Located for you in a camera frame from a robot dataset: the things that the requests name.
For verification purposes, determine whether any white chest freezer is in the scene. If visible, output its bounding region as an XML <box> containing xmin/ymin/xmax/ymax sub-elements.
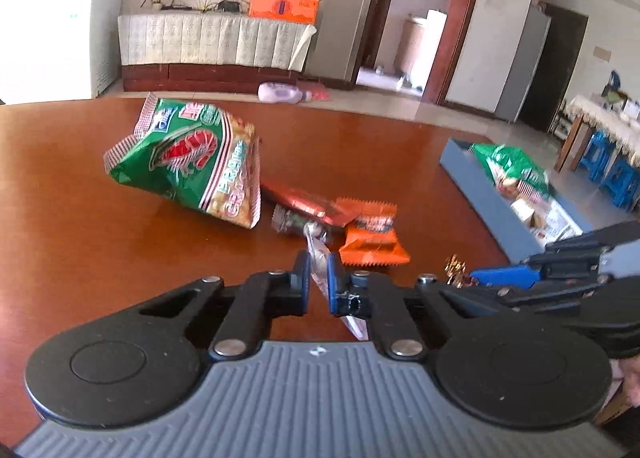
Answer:
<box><xmin>1</xmin><ymin>0</ymin><xmax>122</xmax><ymax>104</ymax></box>

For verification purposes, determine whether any green shrimp chips bag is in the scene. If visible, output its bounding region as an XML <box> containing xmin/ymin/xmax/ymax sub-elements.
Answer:
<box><xmin>103</xmin><ymin>94</ymin><xmax>260</xmax><ymax>229</ymax></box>

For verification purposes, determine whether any white blue storage box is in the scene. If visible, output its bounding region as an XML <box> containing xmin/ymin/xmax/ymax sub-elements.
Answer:
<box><xmin>439</xmin><ymin>138</ymin><xmax>592</xmax><ymax>264</ymax></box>

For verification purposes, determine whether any dining table with cloth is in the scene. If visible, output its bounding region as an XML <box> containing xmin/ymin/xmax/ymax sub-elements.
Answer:
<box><xmin>552</xmin><ymin>94</ymin><xmax>640</xmax><ymax>174</ymax></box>

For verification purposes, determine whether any beige pastry packet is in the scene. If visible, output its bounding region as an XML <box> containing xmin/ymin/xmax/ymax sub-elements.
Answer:
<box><xmin>496</xmin><ymin>176</ymin><xmax>532</xmax><ymax>200</ymax></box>

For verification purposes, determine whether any purple detergent bottle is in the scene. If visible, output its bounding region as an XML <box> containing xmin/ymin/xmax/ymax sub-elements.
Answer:
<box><xmin>257</xmin><ymin>82</ymin><xmax>312</xmax><ymax>104</ymax></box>

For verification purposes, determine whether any dark red candy bar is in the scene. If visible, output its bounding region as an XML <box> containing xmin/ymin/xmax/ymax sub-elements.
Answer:
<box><xmin>262</xmin><ymin>181</ymin><xmax>358</xmax><ymax>228</ymax></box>

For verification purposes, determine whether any dark foil candy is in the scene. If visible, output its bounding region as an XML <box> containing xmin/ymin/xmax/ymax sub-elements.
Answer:
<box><xmin>445</xmin><ymin>254</ymin><xmax>478</xmax><ymax>289</ymax></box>

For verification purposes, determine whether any red floor mat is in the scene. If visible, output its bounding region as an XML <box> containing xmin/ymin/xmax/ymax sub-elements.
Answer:
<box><xmin>297</xmin><ymin>80</ymin><xmax>330</xmax><ymax>101</ymax></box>

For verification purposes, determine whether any tv cabinet with cloth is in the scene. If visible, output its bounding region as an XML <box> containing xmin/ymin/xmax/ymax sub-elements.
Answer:
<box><xmin>118</xmin><ymin>11</ymin><xmax>317</xmax><ymax>94</ymax></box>

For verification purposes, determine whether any green snack bag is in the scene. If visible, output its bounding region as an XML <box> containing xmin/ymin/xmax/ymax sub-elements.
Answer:
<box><xmin>469</xmin><ymin>144</ymin><xmax>550</xmax><ymax>198</ymax></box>

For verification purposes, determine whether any black router box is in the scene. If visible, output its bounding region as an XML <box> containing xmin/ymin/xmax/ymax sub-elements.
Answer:
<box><xmin>216</xmin><ymin>0</ymin><xmax>243</xmax><ymax>14</ymax></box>

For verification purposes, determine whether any orange snack packet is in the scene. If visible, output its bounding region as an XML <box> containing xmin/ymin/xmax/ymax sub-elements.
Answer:
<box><xmin>336</xmin><ymin>198</ymin><xmax>410</xmax><ymax>266</ymax></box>

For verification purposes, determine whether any clear wrapper silver snack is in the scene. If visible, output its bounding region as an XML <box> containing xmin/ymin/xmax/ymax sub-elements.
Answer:
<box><xmin>271</xmin><ymin>204</ymin><xmax>358</xmax><ymax>314</ymax></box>

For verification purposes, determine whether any clear printed snack packet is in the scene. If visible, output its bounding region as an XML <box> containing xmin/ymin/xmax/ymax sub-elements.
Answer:
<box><xmin>536</xmin><ymin>199</ymin><xmax>584</xmax><ymax>247</ymax></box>

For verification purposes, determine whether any wooden cabinet in hallway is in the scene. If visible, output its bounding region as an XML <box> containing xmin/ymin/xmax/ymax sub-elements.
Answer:
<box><xmin>394</xmin><ymin>9</ymin><xmax>447</xmax><ymax>94</ymax></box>

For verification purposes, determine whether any person right hand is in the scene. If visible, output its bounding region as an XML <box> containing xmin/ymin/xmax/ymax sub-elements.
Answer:
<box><xmin>618</xmin><ymin>356</ymin><xmax>640</xmax><ymax>407</ymax></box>

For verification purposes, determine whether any blue plastic stool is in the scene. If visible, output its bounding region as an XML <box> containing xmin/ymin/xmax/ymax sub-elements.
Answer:
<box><xmin>579</xmin><ymin>131</ymin><xmax>615</xmax><ymax>183</ymax></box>
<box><xmin>600</xmin><ymin>158</ymin><xmax>639</xmax><ymax>211</ymax></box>

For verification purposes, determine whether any brown tan snack packet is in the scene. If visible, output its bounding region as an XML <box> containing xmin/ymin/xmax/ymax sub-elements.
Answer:
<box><xmin>510</xmin><ymin>197</ymin><xmax>546</xmax><ymax>229</ymax></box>

